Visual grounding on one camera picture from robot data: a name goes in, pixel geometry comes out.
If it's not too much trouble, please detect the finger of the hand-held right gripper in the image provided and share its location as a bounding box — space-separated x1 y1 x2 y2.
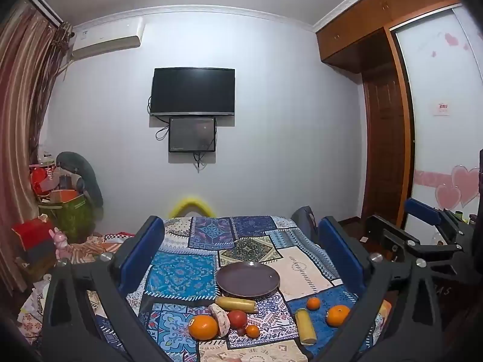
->
364 214 465 268
405 197 459 234

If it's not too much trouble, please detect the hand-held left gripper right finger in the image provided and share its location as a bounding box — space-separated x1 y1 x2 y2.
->
317 216 445 362

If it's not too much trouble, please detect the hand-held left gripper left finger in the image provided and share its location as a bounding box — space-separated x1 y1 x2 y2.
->
41 216 167 362

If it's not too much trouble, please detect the medium orange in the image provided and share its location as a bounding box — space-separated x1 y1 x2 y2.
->
326 305 351 327

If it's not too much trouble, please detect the yellow corn cob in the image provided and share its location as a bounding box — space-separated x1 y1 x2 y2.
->
215 296 258 313
295 308 318 346

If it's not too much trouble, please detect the large orange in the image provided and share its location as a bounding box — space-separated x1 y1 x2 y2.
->
188 314 220 341

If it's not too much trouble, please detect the dark purple plate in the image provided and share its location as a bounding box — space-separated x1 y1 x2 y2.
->
216 262 281 298

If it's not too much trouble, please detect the pink white lumpy fruit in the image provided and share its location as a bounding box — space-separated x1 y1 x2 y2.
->
209 303 231 336

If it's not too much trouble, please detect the red tomato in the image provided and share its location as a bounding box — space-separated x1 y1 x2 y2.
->
227 310 248 329

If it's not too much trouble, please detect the pink heart decal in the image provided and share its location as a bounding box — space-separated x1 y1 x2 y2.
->
413 164 481 210

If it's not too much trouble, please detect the patchwork blue blanket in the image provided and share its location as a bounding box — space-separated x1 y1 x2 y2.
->
87 215 393 362

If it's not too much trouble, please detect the dark chair back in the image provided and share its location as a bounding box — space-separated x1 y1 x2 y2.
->
290 205 321 242

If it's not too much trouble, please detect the yellow curved object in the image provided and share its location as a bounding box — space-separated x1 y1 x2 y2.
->
168 195 216 219

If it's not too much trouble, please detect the white sliding wardrobe door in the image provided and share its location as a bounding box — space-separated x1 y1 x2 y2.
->
390 4 483 242

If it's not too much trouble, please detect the pink plush toy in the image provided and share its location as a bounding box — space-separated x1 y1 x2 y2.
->
49 227 70 259

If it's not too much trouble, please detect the red box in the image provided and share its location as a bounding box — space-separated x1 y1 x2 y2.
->
11 219 57 253

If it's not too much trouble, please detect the striped brown curtain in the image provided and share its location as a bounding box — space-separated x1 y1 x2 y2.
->
0 0 74 295

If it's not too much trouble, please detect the wooden overhead cabinet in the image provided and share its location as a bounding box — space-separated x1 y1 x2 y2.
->
316 0 463 72

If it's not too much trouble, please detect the white air conditioner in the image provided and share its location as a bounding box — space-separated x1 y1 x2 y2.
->
70 19 146 61

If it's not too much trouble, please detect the small black wall monitor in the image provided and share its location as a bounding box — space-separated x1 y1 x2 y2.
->
168 117 217 153

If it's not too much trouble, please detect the black wall television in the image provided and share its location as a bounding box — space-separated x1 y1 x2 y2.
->
150 67 236 117

